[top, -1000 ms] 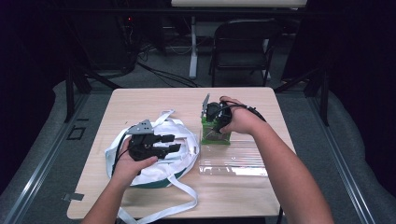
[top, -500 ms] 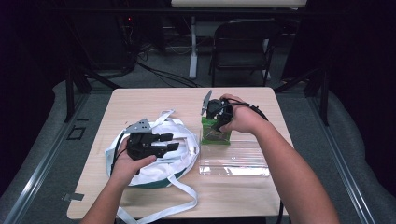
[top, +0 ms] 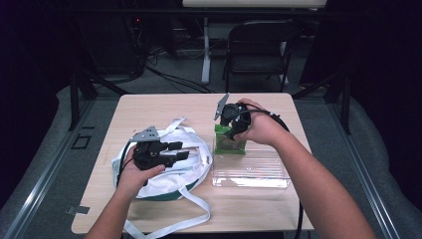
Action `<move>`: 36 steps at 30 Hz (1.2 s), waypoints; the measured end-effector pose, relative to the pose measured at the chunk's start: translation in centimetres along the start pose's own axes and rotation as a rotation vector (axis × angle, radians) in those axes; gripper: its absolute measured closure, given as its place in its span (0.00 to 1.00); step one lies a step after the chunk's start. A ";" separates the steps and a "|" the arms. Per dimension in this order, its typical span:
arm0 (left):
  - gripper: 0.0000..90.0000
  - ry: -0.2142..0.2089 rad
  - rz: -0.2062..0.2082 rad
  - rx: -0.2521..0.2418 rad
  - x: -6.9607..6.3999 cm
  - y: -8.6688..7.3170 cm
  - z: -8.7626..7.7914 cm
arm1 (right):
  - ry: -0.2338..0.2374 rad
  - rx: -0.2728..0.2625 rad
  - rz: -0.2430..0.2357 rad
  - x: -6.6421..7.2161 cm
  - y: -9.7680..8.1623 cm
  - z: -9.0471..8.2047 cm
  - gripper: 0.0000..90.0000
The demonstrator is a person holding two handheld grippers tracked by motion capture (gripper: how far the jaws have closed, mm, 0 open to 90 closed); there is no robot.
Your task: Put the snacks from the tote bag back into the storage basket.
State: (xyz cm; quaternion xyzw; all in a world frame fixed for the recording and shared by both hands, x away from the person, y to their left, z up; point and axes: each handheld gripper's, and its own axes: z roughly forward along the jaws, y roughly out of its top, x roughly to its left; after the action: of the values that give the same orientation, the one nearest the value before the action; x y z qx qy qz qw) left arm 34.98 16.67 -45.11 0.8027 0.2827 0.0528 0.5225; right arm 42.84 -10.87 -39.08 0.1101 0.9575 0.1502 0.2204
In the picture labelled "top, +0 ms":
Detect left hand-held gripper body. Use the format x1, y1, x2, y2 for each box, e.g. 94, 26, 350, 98
129, 124, 175, 171

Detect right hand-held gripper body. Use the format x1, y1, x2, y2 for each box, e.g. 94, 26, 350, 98
213, 93, 253, 135

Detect green snack packet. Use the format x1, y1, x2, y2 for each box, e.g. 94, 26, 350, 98
213, 123, 248, 155

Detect white tote bag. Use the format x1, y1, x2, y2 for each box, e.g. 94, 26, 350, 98
110, 116, 213, 239

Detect clear plastic container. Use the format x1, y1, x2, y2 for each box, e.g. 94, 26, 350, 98
211, 137, 292, 189

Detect person's left hand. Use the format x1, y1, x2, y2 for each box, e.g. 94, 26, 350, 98
115, 145, 166, 201

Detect person's right hand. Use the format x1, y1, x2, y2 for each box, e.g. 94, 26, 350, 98
233, 98, 291, 147

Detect white desk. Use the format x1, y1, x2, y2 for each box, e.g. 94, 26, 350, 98
181, 0, 327, 85

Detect black folding chair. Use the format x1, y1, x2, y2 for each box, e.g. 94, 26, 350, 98
222, 19, 296, 94

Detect grey tape piece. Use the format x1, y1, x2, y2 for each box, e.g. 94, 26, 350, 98
66, 205, 91, 215

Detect black metal stand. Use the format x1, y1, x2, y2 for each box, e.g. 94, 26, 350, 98
292, 71, 352, 135
68, 71, 130, 131

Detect dark equipment with red light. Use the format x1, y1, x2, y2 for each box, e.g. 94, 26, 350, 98
96, 13, 148, 79

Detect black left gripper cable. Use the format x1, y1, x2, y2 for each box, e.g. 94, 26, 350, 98
115, 140, 134, 187

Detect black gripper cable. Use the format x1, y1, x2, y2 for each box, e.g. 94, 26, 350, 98
115, 140, 134, 187
232, 103, 305, 239

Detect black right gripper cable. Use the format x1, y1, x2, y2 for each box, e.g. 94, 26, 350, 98
232, 103, 305, 239

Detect black floor cables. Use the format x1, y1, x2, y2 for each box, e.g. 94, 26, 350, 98
145, 46, 215, 95

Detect aluminium floor rail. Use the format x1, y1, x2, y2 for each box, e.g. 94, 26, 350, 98
0, 99, 98, 239
326, 103, 403, 239

